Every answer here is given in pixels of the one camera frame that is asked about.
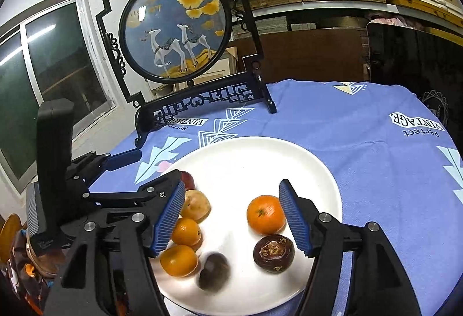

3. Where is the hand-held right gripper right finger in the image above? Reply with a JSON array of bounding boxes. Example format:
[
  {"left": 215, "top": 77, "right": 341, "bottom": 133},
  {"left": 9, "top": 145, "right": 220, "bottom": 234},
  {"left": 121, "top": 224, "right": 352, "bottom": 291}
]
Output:
[{"left": 278, "top": 178, "right": 422, "bottom": 316}]

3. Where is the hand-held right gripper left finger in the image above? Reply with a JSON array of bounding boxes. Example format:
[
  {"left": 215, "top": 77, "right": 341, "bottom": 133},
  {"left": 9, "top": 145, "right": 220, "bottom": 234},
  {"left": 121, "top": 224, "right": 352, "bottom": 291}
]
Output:
[{"left": 43, "top": 180, "right": 187, "bottom": 316}]

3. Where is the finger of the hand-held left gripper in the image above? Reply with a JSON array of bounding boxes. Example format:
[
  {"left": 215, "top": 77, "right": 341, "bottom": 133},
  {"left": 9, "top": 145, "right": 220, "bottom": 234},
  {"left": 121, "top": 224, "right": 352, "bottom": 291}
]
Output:
[
  {"left": 82, "top": 170, "right": 182, "bottom": 209},
  {"left": 66, "top": 148, "right": 143, "bottom": 191}
]

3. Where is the small orange mandarin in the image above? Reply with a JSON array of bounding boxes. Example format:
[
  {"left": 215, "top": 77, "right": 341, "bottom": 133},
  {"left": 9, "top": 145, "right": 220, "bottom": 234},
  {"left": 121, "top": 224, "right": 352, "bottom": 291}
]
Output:
[{"left": 171, "top": 218, "right": 202, "bottom": 247}]

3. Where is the red round fruit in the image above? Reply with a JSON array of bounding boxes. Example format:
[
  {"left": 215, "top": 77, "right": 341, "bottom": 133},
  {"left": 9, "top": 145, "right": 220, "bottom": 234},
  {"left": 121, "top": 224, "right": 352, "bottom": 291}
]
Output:
[{"left": 179, "top": 171, "right": 196, "bottom": 191}]

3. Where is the large orange mandarin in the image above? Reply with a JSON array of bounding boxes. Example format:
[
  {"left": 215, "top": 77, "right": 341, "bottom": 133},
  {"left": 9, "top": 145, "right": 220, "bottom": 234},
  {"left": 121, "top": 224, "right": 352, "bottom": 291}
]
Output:
[{"left": 247, "top": 195, "right": 287, "bottom": 236}]

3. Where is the tan yellow round fruit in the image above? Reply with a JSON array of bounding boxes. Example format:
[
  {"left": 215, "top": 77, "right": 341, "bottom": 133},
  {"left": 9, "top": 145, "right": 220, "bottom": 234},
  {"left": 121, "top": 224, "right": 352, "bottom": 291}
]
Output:
[{"left": 180, "top": 189, "right": 212, "bottom": 223}]

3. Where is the wrinkled dark brown passion fruit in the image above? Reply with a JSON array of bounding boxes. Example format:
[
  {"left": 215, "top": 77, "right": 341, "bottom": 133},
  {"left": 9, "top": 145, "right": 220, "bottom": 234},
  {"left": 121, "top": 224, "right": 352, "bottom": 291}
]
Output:
[{"left": 253, "top": 234, "right": 296, "bottom": 274}]

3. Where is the medium orange mandarin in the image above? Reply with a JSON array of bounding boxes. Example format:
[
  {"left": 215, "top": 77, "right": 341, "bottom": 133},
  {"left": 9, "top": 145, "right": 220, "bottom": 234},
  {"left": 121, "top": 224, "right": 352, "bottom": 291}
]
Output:
[{"left": 159, "top": 244, "right": 199, "bottom": 278}]

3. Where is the smooth dark purple passion fruit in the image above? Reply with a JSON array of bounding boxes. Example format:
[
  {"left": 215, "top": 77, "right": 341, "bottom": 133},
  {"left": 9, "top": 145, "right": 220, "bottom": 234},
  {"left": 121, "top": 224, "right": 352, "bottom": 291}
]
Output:
[{"left": 197, "top": 253, "right": 231, "bottom": 293}]

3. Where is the white round plate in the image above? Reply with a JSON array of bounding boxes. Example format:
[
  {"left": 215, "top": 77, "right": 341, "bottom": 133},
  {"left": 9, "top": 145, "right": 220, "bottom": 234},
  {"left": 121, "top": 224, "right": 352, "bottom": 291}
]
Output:
[{"left": 146, "top": 136, "right": 343, "bottom": 315}]

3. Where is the blue printed tablecloth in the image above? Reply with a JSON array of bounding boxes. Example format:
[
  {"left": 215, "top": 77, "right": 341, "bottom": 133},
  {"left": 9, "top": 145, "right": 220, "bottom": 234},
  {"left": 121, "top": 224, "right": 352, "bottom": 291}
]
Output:
[{"left": 72, "top": 79, "right": 463, "bottom": 316}]

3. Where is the glass sliding window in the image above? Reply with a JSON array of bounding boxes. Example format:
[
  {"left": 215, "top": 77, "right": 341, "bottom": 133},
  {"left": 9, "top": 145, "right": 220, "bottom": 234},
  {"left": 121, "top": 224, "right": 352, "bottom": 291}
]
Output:
[{"left": 0, "top": 0, "right": 117, "bottom": 194}]

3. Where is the orange brown printed cloth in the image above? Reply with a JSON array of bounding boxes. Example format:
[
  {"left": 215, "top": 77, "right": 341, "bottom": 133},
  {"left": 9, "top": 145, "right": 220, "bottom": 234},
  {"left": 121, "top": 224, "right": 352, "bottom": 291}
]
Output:
[{"left": 0, "top": 213, "right": 58, "bottom": 316}]

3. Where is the round deer screen ornament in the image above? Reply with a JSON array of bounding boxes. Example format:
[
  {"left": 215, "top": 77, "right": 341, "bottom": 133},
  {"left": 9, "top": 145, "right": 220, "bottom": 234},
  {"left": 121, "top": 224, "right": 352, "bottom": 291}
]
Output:
[{"left": 95, "top": 0, "right": 278, "bottom": 149}]

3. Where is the brown board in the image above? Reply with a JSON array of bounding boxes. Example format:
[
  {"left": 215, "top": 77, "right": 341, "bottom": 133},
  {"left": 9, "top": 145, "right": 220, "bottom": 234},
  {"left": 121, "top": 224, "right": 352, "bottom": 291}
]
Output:
[{"left": 226, "top": 27, "right": 369, "bottom": 85}]

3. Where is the grey flat box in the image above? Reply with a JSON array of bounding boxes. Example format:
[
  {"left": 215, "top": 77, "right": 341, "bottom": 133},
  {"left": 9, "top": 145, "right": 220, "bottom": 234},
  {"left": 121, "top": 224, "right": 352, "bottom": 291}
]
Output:
[{"left": 231, "top": 16, "right": 291, "bottom": 39}]

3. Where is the black glossy panel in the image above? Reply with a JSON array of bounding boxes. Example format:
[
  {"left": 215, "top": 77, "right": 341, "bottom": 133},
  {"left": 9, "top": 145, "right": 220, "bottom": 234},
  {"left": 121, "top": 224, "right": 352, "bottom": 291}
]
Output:
[{"left": 365, "top": 21, "right": 463, "bottom": 130}]

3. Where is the stack of yellow flat boxes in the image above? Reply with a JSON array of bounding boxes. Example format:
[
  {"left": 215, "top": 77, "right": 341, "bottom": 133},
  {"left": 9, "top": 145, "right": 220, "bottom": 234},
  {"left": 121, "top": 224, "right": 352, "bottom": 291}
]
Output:
[{"left": 388, "top": 0, "right": 463, "bottom": 39}]

